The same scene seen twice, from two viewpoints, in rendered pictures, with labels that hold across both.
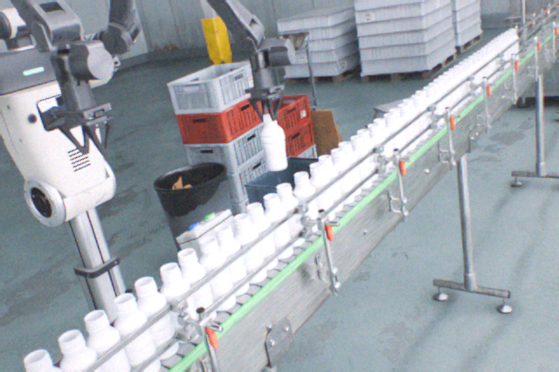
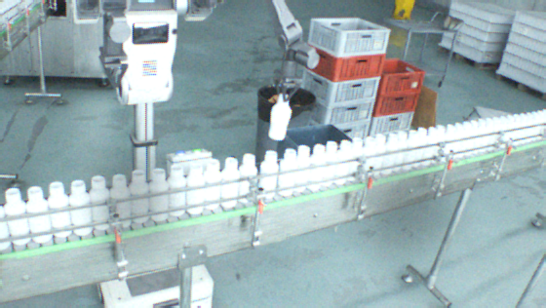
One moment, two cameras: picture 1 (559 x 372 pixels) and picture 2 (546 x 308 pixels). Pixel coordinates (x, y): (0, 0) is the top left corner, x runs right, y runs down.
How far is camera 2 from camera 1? 0.57 m
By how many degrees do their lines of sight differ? 19
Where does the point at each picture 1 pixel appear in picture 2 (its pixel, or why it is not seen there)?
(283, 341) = (195, 257)
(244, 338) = (160, 244)
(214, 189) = (296, 113)
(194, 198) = not seen: hidden behind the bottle
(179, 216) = (263, 121)
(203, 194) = not seen: hidden behind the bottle
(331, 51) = (483, 42)
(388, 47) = (526, 60)
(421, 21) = not seen: outside the picture
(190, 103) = (321, 40)
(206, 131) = (323, 65)
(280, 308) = (202, 238)
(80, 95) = (110, 45)
